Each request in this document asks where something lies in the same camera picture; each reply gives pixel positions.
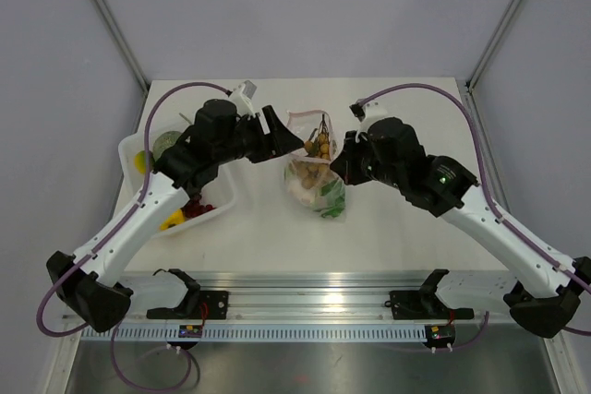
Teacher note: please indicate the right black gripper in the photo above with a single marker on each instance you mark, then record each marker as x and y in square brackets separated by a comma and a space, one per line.
[345, 164]

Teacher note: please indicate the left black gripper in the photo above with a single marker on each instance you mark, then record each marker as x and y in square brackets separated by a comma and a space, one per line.
[283, 140]

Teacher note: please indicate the green lettuce head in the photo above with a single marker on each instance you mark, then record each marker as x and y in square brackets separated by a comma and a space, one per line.
[330, 200]

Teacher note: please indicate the brown longan bunch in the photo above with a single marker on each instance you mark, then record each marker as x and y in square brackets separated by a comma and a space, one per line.
[318, 152]

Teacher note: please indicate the clear zip top bag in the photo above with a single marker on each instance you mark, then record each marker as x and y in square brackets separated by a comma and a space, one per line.
[300, 124]

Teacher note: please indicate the white cauliflower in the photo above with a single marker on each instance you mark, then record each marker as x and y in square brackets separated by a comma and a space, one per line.
[302, 189]

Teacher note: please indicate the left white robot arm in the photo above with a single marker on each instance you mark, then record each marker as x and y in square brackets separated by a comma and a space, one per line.
[87, 281]

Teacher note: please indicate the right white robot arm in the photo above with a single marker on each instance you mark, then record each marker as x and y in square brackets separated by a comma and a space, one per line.
[541, 287]

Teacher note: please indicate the white plastic food tray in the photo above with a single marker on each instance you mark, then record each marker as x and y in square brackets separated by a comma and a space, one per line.
[217, 197]

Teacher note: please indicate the red grape bunch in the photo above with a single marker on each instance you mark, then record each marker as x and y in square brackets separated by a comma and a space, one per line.
[195, 208]

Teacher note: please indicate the green broccoli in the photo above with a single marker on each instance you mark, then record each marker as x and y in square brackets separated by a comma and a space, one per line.
[165, 142]

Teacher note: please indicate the yellow bell pepper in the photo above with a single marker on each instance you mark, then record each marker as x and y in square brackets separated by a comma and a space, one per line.
[177, 218]

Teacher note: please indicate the yellow lemon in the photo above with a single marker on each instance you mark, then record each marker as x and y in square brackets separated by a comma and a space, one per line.
[143, 161]

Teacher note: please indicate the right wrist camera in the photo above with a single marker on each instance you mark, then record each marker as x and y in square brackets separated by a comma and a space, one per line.
[368, 114]

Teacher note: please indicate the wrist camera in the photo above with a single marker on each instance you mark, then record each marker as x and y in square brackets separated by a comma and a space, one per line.
[368, 114]
[242, 96]

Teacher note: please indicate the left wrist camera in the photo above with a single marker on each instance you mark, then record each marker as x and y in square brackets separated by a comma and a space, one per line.
[242, 96]

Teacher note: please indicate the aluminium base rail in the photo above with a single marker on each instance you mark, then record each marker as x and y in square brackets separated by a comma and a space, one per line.
[175, 296]

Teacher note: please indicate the white slotted cable duct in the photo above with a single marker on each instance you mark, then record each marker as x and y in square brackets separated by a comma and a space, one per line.
[218, 332]

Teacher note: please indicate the left aluminium frame post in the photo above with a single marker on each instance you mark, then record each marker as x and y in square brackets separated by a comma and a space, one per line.
[107, 16]

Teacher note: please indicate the aluminium frame post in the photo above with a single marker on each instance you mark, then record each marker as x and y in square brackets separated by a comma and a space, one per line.
[500, 32]
[107, 16]

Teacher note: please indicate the right aluminium frame post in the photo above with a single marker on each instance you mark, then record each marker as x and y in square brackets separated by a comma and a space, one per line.
[500, 32]

